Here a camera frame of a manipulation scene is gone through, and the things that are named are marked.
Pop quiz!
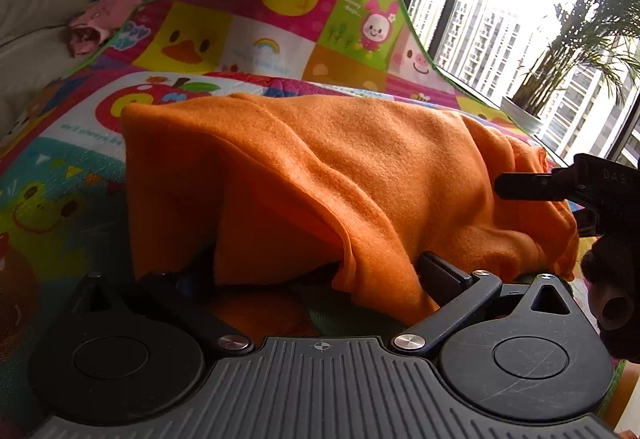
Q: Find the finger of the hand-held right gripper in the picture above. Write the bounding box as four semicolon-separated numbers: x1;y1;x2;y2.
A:
495;171;559;202

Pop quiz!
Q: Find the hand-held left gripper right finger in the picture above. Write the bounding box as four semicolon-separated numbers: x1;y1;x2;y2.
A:
392;251;572;360

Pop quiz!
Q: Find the pink garment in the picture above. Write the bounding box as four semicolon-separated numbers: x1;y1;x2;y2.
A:
67;0;147;58

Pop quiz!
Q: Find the white sofa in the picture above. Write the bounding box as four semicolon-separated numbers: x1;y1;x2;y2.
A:
0;0;176;140

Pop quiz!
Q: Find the orange pumpkin costume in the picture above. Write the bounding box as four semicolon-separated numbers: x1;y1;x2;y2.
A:
121;91;581;336

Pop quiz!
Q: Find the potted palm in white pot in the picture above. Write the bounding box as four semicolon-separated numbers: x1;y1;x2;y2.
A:
500;0;640;136

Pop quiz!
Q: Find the colourful cartoon play mat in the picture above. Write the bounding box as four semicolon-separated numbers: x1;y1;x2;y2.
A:
0;0;591;435

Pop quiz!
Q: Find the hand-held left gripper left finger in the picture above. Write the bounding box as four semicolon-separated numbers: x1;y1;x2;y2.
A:
75;270;254;358

